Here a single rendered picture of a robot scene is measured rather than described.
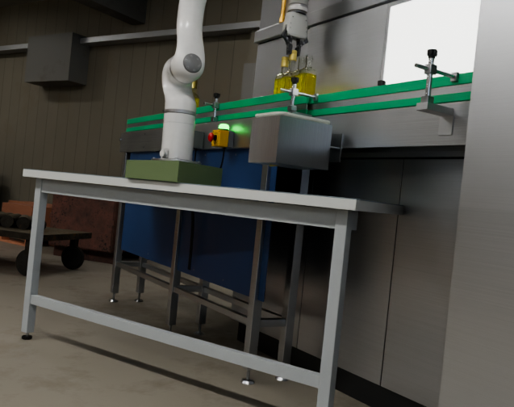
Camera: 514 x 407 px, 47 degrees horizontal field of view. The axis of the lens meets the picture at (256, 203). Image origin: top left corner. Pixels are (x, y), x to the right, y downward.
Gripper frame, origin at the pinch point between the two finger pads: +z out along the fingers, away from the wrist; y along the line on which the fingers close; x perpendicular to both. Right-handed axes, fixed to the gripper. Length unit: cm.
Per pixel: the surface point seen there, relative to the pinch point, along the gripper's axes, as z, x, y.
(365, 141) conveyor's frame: 41, 56, 5
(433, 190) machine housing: 54, 68, -16
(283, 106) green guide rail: 27.2, 16.6, 13.2
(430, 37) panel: 3, 62, -13
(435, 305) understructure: 92, 73, -16
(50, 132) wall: 6, -555, -27
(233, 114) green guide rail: 27.4, -21.0, 13.6
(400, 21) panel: -5.8, 47.2, -13.0
